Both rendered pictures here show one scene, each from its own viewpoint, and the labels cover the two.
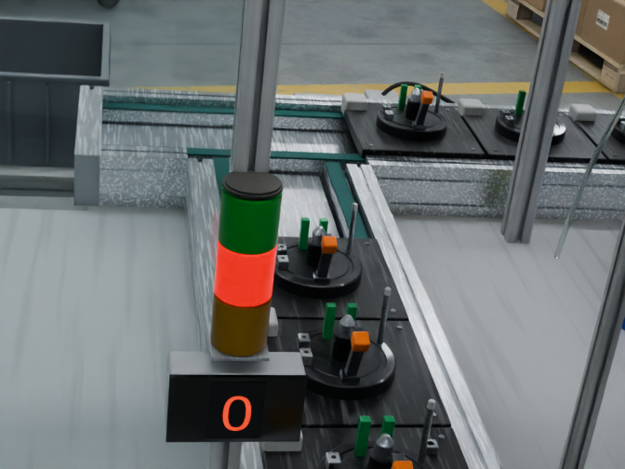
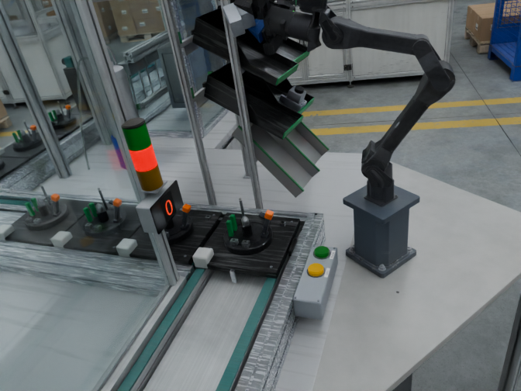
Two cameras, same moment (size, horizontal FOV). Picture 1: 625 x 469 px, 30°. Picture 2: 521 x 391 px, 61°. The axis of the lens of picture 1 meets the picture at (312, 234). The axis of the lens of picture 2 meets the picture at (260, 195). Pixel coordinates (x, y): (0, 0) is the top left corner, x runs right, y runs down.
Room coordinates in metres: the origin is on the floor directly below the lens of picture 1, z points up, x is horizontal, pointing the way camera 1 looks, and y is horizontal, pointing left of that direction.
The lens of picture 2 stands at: (0.16, 0.64, 1.74)
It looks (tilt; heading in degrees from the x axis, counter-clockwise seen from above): 32 degrees down; 305
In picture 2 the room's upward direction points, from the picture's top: 9 degrees counter-clockwise
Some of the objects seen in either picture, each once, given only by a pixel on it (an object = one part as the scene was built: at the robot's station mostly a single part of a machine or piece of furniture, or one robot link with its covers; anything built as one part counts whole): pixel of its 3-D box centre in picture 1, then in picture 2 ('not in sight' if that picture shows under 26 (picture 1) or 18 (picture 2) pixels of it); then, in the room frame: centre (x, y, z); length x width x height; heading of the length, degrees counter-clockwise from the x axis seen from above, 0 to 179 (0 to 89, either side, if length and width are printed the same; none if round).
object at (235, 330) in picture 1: (240, 317); (149, 176); (0.86, 0.05, 1.28); 0.05 x 0.05 x 0.05
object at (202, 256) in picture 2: not in sight; (203, 257); (0.86, -0.04, 0.97); 0.05 x 0.05 x 0.04; 11
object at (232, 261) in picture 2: not in sight; (249, 241); (0.78, -0.16, 0.96); 0.24 x 0.24 x 0.02; 11
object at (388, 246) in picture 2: not in sight; (380, 227); (0.46, -0.35, 0.96); 0.15 x 0.15 x 0.20; 66
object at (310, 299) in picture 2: not in sight; (316, 279); (0.56, -0.11, 0.93); 0.21 x 0.07 x 0.06; 101
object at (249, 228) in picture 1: (249, 214); (136, 135); (0.86, 0.05, 1.38); 0.05 x 0.05 x 0.05
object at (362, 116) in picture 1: (414, 106); not in sight; (2.15, -0.17, 1.01); 0.24 x 0.24 x 0.13; 11
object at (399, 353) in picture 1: (344, 341); not in sight; (1.28, -0.06, 1.01); 0.24 x 0.24 x 0.13; 11
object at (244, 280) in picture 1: (245, 267); (143, 156); (0.86, 0.05, 1.33); 0.05 x 0.05 x 0.05
